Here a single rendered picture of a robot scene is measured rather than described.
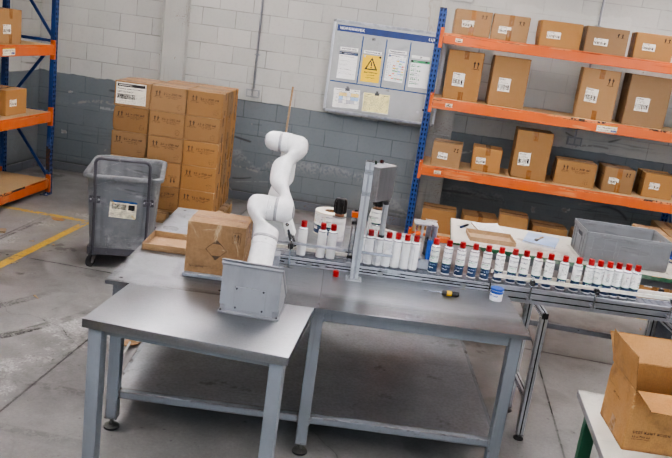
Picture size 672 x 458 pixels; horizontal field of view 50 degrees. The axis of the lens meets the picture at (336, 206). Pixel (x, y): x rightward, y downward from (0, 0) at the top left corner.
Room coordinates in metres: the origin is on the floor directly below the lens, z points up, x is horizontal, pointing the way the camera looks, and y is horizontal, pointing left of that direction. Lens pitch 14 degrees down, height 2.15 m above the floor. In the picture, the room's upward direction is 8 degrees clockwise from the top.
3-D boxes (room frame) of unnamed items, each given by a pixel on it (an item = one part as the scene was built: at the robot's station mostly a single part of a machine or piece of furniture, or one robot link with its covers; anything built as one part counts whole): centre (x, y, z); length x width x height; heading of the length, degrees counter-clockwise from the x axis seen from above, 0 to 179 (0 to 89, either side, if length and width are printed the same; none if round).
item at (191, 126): (7.51, 1.77, 0.70); 1.20 x 0.82 x 1.39; 89
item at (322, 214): (4.50, 0.03, 0.95); 0.20 x 0.20 x 0.14
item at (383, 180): (3.87, -0.21, 1.38); 0.17 x 0.10 x 0.19; 145
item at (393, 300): (4.05, 0.02, 0.82); 2.10 x 1.50 x 0.02; 90
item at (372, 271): (3.96, -0.10, 0.85); 1.65 x 0.11 x 0.05; 90
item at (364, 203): (3.81, -0.15, 1.16); 0.04 x 0.04 x 0.67; 0
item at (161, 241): (3.95, 0.89, 0.85); 0.30 x 0.26 x 0.04; 90
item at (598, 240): (5.11, -2.08, 0.91); 0.60 x 0.40 x 0.22; 87
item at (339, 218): (4.23, -0.03, 1.03); 0.09 x 0.09 x 0.30
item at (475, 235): (5.18, -1.16, 0.82); 0.34 x 0.24 x 0.03; 89
